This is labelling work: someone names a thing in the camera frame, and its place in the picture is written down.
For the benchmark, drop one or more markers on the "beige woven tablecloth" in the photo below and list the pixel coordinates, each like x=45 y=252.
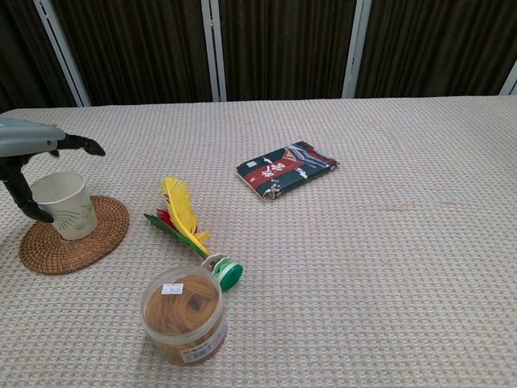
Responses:
x=323 y=262

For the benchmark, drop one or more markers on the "small white paper cup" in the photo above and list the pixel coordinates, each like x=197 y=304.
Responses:
x=66 y=206

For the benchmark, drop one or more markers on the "clear jar of rubber bands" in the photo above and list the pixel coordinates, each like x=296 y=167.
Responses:
x=183 y=315

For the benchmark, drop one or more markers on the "brown woven round coaster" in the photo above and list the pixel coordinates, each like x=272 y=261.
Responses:
x=81 y=246

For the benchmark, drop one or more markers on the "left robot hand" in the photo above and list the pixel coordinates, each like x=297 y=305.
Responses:
x=24 y=141

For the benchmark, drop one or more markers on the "dark patterned packet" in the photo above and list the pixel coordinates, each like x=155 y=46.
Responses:
x=284 y=169

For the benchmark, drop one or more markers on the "grey metal partition post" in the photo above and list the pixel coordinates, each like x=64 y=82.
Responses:
x=355 y=48
x=509 y=81
x=62 y=52
x=214 y=50

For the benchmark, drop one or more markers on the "colourful feather shuttlecock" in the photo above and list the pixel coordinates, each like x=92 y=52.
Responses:
x=186 y=218

